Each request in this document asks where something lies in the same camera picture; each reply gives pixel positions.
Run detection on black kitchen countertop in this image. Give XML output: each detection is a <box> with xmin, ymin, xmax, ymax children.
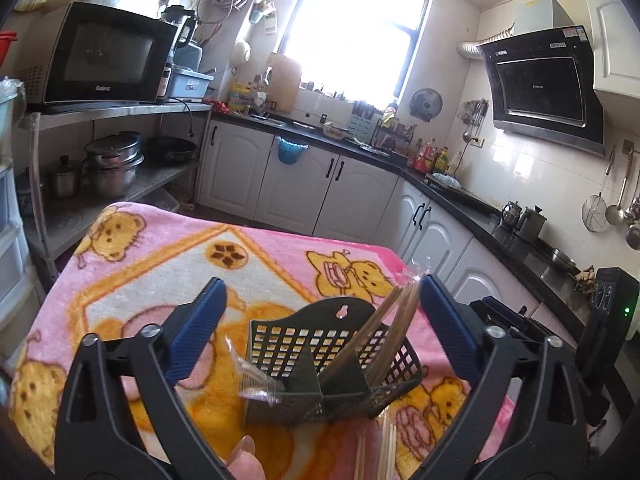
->
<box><xmin>210</xmin><ymin>110</ymin><xmax>601</xmax><ymax>331</ymax></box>

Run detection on black glass range hood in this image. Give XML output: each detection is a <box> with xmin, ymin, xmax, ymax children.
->
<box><xmin>475</xmin><ymin>0</ymin><xmax>607</xmax><ymax>158</ymax></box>

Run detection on blue plastic dish box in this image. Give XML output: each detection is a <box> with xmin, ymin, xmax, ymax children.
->
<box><xmin>167</xmin><ymin>66</ymin><xmax>215</xmax><ymax>100</ymax></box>

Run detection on pink printed bear blanket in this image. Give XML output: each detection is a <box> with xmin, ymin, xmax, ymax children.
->
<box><xmin>10</xmin><ymin>201</ymin><xmax>516</xmax><ymax>480</ymax></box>

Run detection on stack of steel pots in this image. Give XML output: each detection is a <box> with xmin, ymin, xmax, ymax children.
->
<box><xmin>84</xmin><ymin>131</ymin><xmax>146</xmax><ymax>198</ymax></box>

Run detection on pale plastic drawer unit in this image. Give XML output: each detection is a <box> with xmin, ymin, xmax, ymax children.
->
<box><xmin>0</xmin><ymin>77</ymin><xmax>43</xmax><ymax>361</ymax></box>

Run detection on white upper cabinet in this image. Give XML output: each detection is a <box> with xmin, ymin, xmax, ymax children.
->
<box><xmin>585</xmin><ymin>0</ymin><xmax>640</xmax><ymax>96</ymax></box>

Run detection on blue hanging bin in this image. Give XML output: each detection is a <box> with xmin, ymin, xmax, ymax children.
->
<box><xmin>272</xmin><ymin>135</ymin><xmax>310</xmax><ymax>167</ymax></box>

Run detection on kitchen window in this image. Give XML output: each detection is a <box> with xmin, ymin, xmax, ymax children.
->
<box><xmin>272</xmin><ymin>0</ymin><xmax>433</xmax><ymax>106</ymax></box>

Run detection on brown knobbly roots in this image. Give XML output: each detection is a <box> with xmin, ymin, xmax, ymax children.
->
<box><xmin>575</xmin><ymin>267</ymin><xmax>598</xmax><ymax>296</ymax></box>

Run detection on steel bowl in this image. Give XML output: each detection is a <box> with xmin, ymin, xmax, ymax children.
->
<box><xmin>550</xmin><ymin>249</ymin><xmax>581</xmax><ymax>273</ymax></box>

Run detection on glass french press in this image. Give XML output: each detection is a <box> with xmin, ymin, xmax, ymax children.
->
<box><xmin>500</xmin><ymin>201</ymin><xmax>521</xmax><ymax>231</ymax></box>

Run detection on person's left hand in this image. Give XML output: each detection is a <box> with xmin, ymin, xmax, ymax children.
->
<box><xmin>222</xmin><ymin>435</ymin><xmax>266</xmax><ymax>480</ymax></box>

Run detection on black power cable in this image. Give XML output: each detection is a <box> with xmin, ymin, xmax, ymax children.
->
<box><xmin>172</xmin><ymin>100</ymin><xmax>196</xmax><ymax>138</ymax></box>

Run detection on wooden cutting board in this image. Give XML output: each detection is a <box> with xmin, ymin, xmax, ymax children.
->
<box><xmin>265</xmin><ymin>52</ymin><xmax>303</xmax><ymax>115</ymax></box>

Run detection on steel shelf table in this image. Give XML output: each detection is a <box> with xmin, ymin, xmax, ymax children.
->
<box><xmin>17</xmin><ymin>101</ymin><xmax>213</xmax><ymax>281</ymax></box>

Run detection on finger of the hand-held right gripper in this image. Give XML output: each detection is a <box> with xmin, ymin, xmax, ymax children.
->
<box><xmin>507</xmin><ymin>322</ymin><xmax>581</xmax><ymax>348</ymax></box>
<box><xmin>470</xmin><ymin>297</ymin><xmax>538</xmax><ymax>328</ymax></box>

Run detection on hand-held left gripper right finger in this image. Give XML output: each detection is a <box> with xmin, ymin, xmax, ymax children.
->
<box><xmin>419</xmin><ymin>275</ymin><xmax>588</xmax><ymax>480</ymax></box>

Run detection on black wok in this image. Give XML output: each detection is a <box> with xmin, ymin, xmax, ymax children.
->
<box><xmin>147</xmin><ymin>135</ymin><xmax>198</xmax><ymax>166</ymax></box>

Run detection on steel hanging spoon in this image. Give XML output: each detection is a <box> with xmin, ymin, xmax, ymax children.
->
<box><xmin>625</xmin><ymin>195</ymin><xmax>640</xmax><ymax>251</ymax></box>

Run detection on group of wooden chopsticks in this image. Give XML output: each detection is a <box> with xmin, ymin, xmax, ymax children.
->
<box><xmin>225</xmin><ymin>259</ymin><xmax>432</xmax><ymax>480</ymax></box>

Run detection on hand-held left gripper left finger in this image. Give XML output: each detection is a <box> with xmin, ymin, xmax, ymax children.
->
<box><xmin>54</xmin><ymin>276</ymin><xmax>228</xmax><ymax>480</ymax></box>

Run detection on row of condiment bottles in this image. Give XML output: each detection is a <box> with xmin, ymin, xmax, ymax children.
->
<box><xmin>407</xmin><ymin>137</ymin><xmax>463</xmax><ymax>173</ymax></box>

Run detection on steel ladle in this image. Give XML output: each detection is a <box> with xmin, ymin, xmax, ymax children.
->
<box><xmin>605</xmin><ymin>150</ymin><xmax>632</xmax><ymax>226</ymax></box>

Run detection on silver flexible duct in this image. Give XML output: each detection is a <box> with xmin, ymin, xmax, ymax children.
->
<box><xmin>456</xmin><ymin>25</ymin><xmax>516</xmax><ymax>58</ymax></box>

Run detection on hanging small kitchen utensils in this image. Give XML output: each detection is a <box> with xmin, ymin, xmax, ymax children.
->
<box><xmin>457</xmin><ymin>99</ymin><xmax>488</xmax><ymax>143</ymax></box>

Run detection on grey plastic cutlery basket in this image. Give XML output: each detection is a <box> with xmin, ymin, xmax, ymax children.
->
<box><xmin>244</xmin><ymin>297</ymin><xmax>431</xmax><ymax>426</ymax></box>

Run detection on white kitchen base cabinets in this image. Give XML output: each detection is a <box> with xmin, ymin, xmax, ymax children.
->
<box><xmin>197</xmin><ymin>119</ymin><xmax>576</xmax><ymax>331</ymax></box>

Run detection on teal knife block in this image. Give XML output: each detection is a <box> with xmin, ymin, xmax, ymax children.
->
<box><xmin>348</xmin><ymin>101</ymin><xmax>381</xmax><ymax>143</ymax></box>

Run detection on small steel pot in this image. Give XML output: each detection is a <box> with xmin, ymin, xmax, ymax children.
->
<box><xmin>47</xmin><ymin>155</ymin><xmax>83</xmax><ymax>198</ymax></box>

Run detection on wire mesh strainer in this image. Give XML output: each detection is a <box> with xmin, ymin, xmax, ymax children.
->
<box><xmin>581</xmin><ymin>147</ymin><xmax>616</xmax><ymax>233</ymax></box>

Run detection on black microwave oven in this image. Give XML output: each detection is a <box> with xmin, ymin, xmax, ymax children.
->
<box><xmin>17</xmin><ymin>1</ymin><xmax>180</xmax><ymax>113</ymax></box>

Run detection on steel kettle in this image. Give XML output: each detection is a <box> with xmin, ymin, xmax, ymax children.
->
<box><xmin>517</xmin><ymin>206</ymin><xmax>547</xmax><ymax>241</ymax></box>

